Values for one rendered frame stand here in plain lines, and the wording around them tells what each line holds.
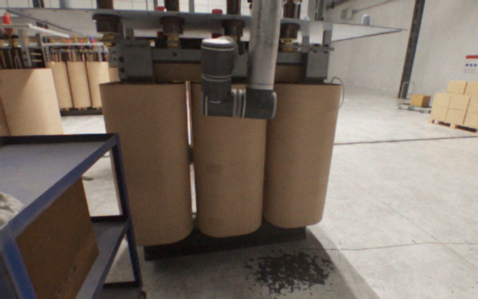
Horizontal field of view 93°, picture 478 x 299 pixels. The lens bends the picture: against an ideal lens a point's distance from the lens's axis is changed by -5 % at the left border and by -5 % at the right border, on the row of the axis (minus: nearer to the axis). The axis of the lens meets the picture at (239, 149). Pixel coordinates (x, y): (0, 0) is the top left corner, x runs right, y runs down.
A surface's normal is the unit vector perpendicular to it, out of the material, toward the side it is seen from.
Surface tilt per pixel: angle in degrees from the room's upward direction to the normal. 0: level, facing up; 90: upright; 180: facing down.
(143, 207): 90
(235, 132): 90
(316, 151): 90
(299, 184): 90
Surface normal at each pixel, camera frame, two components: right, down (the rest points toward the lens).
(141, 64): 0.21, 0.31
